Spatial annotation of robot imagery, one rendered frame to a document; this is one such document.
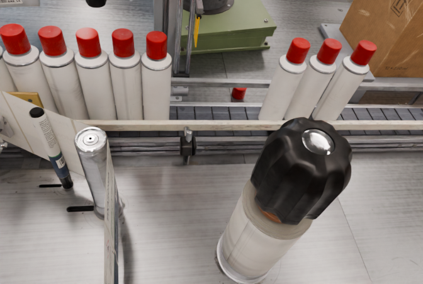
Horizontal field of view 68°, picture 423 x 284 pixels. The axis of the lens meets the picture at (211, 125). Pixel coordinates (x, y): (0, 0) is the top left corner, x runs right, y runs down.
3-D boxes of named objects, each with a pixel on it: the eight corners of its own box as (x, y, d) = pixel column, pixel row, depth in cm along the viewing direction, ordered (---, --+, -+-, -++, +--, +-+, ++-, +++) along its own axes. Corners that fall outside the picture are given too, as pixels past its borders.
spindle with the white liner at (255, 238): (220, 287, 46) (282, 189, 23) (213, 228, 52) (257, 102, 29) (277, 282, 48) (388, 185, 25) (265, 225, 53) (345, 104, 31)
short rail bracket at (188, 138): (178, 173, 63) (181, 137, 54) (177, 161, 65) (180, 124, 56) (194, 173, 64) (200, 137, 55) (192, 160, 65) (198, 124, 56)
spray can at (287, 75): (260, 129, 67) (291, 51, 51) (255, 111, 70) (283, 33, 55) (282, 129, 68) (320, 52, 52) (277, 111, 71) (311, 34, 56)
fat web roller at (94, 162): (92, 221, 50) (66, 154, 35) (95, 195, 52) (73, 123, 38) (121, 220, 50) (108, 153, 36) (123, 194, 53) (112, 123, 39)
